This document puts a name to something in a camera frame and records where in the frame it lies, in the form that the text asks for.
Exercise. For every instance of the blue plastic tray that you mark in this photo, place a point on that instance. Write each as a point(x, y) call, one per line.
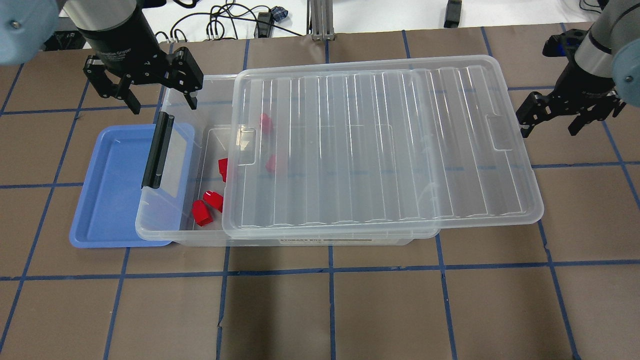
point(108, 203)

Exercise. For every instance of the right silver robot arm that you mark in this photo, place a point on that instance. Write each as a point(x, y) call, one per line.
point(602, 72)

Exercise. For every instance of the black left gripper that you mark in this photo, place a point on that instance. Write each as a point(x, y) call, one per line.
point(116, 44)

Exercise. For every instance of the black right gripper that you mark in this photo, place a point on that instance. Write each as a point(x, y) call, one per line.
point(581, 84)

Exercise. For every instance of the red block box middle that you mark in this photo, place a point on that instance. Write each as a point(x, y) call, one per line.
point(276, 164)

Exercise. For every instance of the red block box far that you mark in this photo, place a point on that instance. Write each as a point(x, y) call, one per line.
point(266, 123)

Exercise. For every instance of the black box handle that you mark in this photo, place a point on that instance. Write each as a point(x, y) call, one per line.
point(159, 148)

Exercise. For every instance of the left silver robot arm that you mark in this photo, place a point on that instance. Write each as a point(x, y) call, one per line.
point(108, 26)

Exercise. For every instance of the clear plastic storage box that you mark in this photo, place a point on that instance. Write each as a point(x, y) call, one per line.
point(184, 163)

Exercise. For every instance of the aluminium frame post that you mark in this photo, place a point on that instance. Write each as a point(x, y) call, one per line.
point(320, 19)

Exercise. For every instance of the clear plastic box lid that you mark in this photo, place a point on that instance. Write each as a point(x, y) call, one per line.
point(376, 147)

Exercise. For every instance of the red block box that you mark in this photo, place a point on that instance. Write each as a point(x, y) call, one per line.
point(266, 123)
point(276, 164)

